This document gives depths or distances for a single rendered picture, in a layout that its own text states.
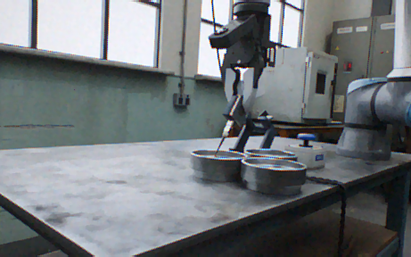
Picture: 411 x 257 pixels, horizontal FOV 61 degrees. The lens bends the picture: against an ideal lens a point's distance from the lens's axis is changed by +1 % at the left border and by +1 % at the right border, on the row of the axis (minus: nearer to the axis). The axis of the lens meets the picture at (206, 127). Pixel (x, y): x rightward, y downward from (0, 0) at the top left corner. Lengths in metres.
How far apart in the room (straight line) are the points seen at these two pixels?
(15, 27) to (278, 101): 1.99
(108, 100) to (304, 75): 1.55
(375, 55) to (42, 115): 3.64
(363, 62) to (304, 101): 1.78
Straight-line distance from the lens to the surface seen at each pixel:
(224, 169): 0.58
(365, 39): 4.62
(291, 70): 2.99
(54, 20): 2.28
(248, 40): 0.70
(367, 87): 1.10
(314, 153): 0.80
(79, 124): 2.23
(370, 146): 1.09
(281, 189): 0.54
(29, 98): 2.11
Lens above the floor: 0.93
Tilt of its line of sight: 4 degrees down
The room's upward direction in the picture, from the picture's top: 4 degrees clockwise
